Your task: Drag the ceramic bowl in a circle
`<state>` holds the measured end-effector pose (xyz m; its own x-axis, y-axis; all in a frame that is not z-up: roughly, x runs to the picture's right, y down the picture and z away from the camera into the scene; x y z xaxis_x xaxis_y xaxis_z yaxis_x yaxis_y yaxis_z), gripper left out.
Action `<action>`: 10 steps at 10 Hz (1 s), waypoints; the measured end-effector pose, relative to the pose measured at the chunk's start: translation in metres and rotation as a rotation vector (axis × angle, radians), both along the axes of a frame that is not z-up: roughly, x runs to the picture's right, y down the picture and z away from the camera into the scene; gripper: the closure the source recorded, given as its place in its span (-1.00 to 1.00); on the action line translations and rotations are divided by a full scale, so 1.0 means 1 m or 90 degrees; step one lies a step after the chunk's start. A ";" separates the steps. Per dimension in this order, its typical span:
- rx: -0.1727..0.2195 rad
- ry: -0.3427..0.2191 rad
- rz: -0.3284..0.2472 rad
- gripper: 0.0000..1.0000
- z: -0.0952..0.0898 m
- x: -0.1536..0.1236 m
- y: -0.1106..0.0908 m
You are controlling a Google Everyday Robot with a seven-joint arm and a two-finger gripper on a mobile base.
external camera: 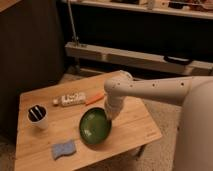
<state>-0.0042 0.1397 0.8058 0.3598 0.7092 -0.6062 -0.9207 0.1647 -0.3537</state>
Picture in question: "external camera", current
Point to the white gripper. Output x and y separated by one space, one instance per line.
113 106

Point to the green ceramic bowl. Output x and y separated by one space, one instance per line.
94 127

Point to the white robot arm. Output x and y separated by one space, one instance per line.
194 144

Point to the black handle on bench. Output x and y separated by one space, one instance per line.
176 61

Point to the clear plastic bottle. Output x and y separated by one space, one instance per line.
70 99

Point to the wooden shelf with items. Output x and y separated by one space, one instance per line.
202 9

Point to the orange carrot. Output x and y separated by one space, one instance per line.
94 98

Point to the white cup with utensils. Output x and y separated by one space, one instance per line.
38 117

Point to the blue sponge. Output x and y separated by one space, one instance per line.
63 149

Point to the metal stand pole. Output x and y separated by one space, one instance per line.
74 37

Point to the long wooden bench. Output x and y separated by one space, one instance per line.
136 59

